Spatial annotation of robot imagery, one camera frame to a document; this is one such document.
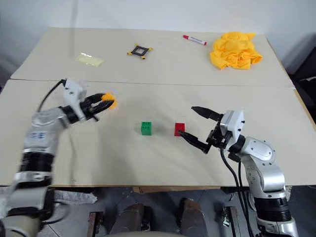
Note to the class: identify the crumpled yellow cloth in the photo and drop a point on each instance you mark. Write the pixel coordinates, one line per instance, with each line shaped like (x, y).
(234, 51)

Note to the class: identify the red toy cube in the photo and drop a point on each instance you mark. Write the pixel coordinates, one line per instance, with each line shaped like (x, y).
(179, 128)

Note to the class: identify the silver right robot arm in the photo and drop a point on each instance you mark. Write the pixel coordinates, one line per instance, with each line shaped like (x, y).
(261, 150)

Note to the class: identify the yellow toy cube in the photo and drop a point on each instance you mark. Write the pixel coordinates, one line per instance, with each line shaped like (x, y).
(111, 100)

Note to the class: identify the black square frame yellow corners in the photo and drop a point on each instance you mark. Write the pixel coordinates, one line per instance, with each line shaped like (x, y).
(135, 52)

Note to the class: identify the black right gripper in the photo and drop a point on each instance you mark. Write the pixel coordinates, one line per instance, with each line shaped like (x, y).
(217, 138)

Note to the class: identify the dark metal table bracket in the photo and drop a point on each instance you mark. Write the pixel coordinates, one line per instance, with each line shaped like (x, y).
(230, 221)
(95, 223)

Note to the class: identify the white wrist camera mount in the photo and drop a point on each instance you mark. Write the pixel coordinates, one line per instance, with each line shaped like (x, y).
(233, 123)
(72, 92)

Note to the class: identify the dark rounded shape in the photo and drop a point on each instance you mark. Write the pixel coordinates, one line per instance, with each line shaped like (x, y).
(129, 218)
(192, 217)

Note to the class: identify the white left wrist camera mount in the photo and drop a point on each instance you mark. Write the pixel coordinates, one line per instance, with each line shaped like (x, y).
(72, 92)

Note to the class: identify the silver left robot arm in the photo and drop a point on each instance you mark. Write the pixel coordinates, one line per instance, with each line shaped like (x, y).
(39, 138)

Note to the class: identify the green toy cube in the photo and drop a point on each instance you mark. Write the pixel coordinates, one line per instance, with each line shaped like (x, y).
(146, 129)

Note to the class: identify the black chair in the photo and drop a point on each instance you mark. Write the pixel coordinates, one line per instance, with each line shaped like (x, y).
(304, 71)

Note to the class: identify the red and white marker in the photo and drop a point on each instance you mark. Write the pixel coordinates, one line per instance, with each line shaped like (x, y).
(195, 40)

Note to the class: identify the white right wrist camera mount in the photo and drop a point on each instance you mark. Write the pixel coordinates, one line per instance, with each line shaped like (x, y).
(233, 123)

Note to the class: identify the crumpled white plastic sheet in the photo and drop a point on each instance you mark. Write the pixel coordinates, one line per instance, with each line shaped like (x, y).
(74, 196)

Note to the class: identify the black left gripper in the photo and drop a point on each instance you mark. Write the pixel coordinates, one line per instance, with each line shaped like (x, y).
(89, 108)

